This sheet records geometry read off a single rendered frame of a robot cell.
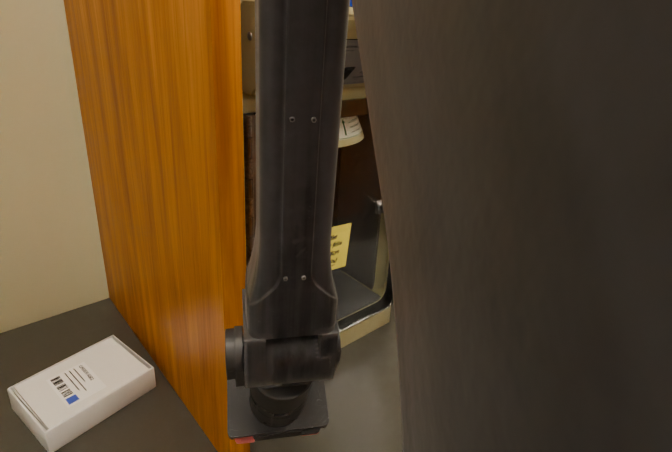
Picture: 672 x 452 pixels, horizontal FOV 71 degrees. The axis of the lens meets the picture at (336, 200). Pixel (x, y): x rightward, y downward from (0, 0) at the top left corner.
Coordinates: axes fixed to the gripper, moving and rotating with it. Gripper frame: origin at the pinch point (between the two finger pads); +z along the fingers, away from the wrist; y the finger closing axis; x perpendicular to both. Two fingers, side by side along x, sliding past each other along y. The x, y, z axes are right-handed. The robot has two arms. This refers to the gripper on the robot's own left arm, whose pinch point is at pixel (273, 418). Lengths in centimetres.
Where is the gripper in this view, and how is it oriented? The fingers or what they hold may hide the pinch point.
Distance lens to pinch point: 62.7
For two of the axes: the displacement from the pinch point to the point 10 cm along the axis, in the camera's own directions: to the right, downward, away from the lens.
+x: 1.4, 8.0, -5.8
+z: -1.5, 6.0, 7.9
